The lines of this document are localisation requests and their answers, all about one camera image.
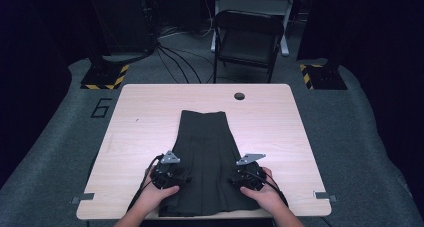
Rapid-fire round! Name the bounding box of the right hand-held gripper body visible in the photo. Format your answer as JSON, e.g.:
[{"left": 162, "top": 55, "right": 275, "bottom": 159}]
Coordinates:
[{"left": 233, "top": 153, "right": 268, "bottom": 192}]

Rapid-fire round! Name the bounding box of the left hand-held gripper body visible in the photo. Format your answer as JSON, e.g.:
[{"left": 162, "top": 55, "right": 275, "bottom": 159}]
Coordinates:
[{"left": 149, "top": 150, "right": 184, "bottom": 190}]

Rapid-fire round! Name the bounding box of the black pleated skirt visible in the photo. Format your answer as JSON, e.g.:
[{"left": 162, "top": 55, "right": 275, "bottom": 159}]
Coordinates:
[{"left": 158, "top": 109, "right": 262, "bottom": 218}]

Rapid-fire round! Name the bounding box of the person's right hand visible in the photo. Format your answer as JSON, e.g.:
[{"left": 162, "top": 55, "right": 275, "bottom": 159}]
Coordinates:
[{"left": 239, "top": 166, "right": 285, "bottom": 212}]

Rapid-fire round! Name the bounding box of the person's left hand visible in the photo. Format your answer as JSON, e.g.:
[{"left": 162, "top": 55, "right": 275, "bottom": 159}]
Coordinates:
[{"left": 134, "top": 166, "right": 181, "bottom": 216}]

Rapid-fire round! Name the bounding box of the grey tape marker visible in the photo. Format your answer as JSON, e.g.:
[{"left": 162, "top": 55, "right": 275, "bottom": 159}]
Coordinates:
[
  {"left": 312, "top": 190, "right": 338, "bottom": 203},
  {"left": 70, "top": 192, "right": 96, "bottom": 205}
]

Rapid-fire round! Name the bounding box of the black striped-edge stand base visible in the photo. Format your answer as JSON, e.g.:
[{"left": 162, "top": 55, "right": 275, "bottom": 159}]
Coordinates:
[
  {"left": 80, "top": 62, "right": 130, "bottom": 91},
  {"left": 298, "top": 63, "right": 348, "bottom": 91}
]

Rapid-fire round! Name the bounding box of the black folding chair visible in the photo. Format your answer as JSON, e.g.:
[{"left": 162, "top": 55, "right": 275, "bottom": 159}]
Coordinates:
[{"left": 211, "top": 9, "right": 285, "bottom": 85}]

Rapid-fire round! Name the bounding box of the black curtain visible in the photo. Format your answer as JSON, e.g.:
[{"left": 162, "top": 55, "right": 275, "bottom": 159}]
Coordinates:
[
  {"left": 0, "top": 0, "right": 111, "bottom": 191},
  {"left": 296, "top": 0, "right": 424, "bottom": 218}
]

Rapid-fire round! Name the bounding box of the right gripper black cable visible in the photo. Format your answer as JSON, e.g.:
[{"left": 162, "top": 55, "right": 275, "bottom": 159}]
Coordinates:
[{"left": 243, "top": 169, "right": 334, "bottom": 227}]

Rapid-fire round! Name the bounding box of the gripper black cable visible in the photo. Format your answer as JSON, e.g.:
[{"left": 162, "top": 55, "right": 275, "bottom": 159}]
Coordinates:
[
  {"left": 243, "top": 169, "right": 334, "bottom": 227},
  {"left": 127, "top": 154, "right": 165, "bottom": 212}
]

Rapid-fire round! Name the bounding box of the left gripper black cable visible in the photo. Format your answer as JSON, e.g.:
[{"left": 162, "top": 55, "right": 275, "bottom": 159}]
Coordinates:
[{"left": 127, "top": 154, "right": 165, "bottom": 212}]

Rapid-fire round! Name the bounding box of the bundle of black floor cables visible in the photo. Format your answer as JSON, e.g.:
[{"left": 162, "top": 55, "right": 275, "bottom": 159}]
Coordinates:
[{"left": 146, "top": 16, "right": 216, "bottom": 85}]

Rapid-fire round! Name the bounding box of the white desk frame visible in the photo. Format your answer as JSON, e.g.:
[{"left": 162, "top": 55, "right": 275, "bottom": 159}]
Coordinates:
[{"left": 210, "top": 0, "right": 298, "bottom": 57}]

